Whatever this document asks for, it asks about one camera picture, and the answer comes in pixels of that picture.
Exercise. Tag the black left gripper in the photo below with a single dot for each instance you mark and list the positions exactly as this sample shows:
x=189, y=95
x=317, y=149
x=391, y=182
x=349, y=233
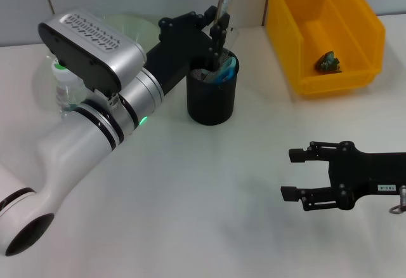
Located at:
x=180, y=46

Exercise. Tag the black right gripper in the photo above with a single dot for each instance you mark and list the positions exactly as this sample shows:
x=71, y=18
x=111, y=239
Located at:
x=368, y=173

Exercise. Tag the clear plastic ruler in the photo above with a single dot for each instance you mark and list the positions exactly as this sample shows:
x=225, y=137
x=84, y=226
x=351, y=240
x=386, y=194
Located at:
x=233, y=37

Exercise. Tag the silver ballpoint pen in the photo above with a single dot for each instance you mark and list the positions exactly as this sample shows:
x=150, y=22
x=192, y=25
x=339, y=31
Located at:
x=224, y=5

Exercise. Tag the blue scissors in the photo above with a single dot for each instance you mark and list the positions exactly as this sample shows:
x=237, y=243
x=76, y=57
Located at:
x=228, y=71

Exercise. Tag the green plastic scrap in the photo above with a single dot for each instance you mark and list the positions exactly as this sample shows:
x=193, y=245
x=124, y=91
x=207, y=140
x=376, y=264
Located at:
x=328, y=62

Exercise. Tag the clear green-label water bottle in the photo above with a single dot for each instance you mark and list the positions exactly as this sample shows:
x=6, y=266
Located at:
x=66, y=87

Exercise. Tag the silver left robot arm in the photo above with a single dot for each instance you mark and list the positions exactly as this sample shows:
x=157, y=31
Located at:
x=79, y=151

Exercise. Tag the black mesh pen cup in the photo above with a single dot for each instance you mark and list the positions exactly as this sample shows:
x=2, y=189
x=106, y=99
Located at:
x=211, y=103

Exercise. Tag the yellow plastic bin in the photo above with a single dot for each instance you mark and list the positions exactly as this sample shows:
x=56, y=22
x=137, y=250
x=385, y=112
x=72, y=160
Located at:
x=330, y=11

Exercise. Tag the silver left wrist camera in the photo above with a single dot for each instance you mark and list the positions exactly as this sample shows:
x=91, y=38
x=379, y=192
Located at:
x=92, y=49

